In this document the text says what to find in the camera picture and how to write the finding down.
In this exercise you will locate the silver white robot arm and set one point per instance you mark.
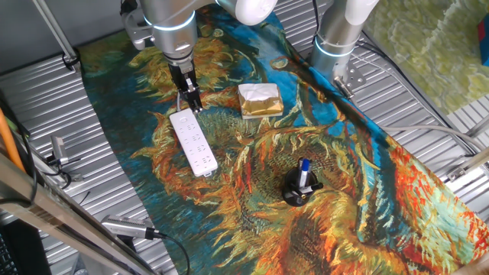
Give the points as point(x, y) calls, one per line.
point(172, 19)

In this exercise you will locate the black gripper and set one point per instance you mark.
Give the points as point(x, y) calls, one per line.
point(182, 78)

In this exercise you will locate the small silver camera on stand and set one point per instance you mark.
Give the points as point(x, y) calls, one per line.
point(59, 149)

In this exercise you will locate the grey metal pole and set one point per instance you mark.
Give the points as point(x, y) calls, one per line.
point(55, 32)

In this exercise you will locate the black monitor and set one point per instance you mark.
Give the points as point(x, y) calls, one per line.
point(23, 248)

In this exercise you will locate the blue red colourful item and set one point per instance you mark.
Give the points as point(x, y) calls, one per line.
point(484, 38)

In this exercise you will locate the black pen holder cup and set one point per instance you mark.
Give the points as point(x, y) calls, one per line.
point(296, 193)

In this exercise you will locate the white power strip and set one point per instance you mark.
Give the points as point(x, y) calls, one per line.
point(193, 143)

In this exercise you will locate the black pen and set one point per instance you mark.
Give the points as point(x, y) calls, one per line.
point(311, 188)

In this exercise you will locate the blue capped white marker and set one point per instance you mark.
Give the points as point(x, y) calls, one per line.
point(304, 172)

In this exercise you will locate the green patterned cloth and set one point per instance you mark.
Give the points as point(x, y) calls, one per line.
point(428, 49)

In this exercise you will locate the sunflower painting tablecloth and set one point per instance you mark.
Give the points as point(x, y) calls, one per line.
point(248, 214)

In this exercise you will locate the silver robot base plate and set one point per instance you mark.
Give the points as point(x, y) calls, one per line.
point(353, 78)

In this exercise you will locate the aluminium profile bar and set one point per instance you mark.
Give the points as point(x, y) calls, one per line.
point(468, 164)

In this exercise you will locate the aluminium frame beam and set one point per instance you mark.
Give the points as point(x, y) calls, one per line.
point(57, 217)

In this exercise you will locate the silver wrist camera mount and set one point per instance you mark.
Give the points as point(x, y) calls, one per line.
point(134, 32)

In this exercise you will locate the gold white tissue pack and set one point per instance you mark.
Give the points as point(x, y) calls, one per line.
point(260, 101)

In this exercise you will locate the silver ribbed depth camera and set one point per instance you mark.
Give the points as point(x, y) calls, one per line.
point(126, 227)

